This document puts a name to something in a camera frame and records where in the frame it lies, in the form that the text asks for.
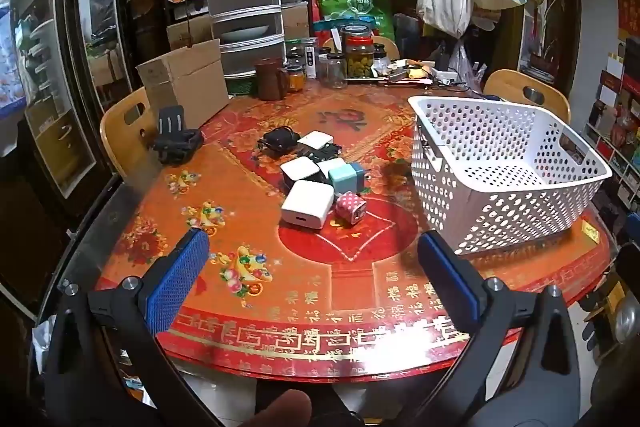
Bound person's left hand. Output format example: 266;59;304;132
240;389;313;427

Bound teal charger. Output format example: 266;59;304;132
328;162;366;194

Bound black charger with cable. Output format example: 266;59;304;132
257;126;300;158

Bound white perforated plastic basket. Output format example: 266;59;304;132
407;95;613;256

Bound black clamp phone holder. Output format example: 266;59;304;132
151;105;204;165

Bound black open circuit charger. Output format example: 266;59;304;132
305;144;343;164

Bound potted plant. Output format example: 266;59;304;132
530;0;566;72

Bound green shopping bag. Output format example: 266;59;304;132
317;0;393;40

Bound clear plastic bag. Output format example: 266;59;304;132
450;39;483;88

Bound small orange jar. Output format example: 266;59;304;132
284;64;307;92

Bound metal pot lid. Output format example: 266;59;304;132
614;292;640;345

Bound dark glass cabinet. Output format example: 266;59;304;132
10;0;166;208

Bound pickle jar red lid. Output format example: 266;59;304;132
345;36;376;80

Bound white cube charger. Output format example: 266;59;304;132
279;156;321;194

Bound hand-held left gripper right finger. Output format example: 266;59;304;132
415;229;583;427

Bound white display shelf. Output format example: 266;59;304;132
582;37;640;208

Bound large white charger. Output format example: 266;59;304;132
281;181;333;229

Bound clear empty glass jar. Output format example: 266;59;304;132
326;53;348;89

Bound large cardboard box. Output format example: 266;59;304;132
136;39;231;130

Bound pink polka dot charger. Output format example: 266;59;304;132
333;191;367;226

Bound brown mug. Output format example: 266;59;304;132
254;58;290;101

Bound printed cardboard box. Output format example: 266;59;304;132
281;2;311;40

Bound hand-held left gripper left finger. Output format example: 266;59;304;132
42;228;216;427

